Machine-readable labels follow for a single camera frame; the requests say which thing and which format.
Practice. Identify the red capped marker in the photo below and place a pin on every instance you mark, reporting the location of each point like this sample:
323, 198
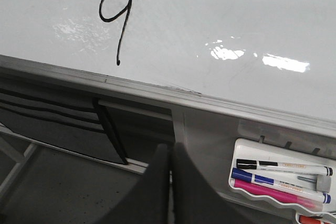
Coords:
313, 220

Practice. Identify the grey fabric pocket organizer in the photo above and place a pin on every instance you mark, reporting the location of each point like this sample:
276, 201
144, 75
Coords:
72, 122

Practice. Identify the black capped white marker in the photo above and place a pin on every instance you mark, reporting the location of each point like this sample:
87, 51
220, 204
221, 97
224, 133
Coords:
284, 167

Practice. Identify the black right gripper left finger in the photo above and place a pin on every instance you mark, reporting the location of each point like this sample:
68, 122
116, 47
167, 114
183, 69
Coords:
148, 200

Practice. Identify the white whiteboard with aluminium frame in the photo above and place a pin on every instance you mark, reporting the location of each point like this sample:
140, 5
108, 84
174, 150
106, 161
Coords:
265, 60

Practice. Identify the pink marker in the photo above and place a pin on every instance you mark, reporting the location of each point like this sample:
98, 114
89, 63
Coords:
280, 196

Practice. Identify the blue capped white marker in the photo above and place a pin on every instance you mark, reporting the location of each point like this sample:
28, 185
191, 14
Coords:
285, 187

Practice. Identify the grey magnetic knob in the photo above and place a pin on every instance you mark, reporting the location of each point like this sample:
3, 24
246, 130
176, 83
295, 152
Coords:
321, 183

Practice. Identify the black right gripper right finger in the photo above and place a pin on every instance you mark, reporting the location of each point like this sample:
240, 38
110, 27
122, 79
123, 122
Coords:
195, 201

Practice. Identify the white plastic marker tray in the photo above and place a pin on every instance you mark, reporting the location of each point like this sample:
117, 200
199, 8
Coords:
248, 149

